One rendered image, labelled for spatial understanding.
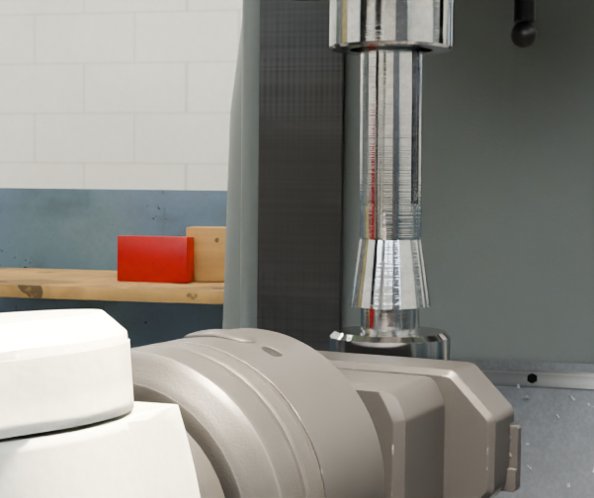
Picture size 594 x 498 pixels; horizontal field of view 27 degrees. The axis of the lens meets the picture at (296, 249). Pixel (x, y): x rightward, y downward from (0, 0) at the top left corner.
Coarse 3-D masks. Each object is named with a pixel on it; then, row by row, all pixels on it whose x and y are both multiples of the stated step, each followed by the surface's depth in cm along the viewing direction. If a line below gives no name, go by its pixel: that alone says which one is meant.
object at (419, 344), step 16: (336, 336) 48; (352, 336) 47; (368, 336) 46; (384, 336) 46; (400, 336) 46; (416, 336) 46; (432, 336) 47; (448, 336) 48; (352, 352) 47; (368, 352) 46; (384, 352) 46; (400, 352) 46; (416, 352) 46; (432, 352) 47; (448, 352) 48
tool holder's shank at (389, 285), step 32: (384, 64) 47; (416, 64) 47; (384, 96) 47; (416, 96) 47; (384, 128) 47; (416, 128) 47; (384, 160) 47; (416, 160) 48; (384, 192) 47; (416, 192) 48; (384, 224) 47; (416, 224) 47; (384, 256) 47; (416, 256) 47; (352, 288) 48; (384, 288) 47; (416, 288) 47; (384, 320) 47; (416, 320) 48
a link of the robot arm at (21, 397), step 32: (0, 320) 27; (32, 320) 26; (64, 320) 26; (96, 320) 27; (0, 352) 24; (32, 352) 25; (64, 352) 25; (96, 352) 26; (128, 352) 28; (0, 384) 24; (32, 384) 25; (64, 384) 25; (96, 384) 26; (128, 384) 27; (0, 416) 24; (32, 416) 25; (64, 416) 25; (96, 416) 26
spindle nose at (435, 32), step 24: (336, 0) 46; (360, 0) 46; (384, 0) 45; (408, 0) 45; (432, 0) 46; (336, 24) 46; (360, 24) 46; (384, 24) 45; (408, 24) 45; (432, 24) 46; (336, 48) 47; (360, 48) 49; (432, 48) 47
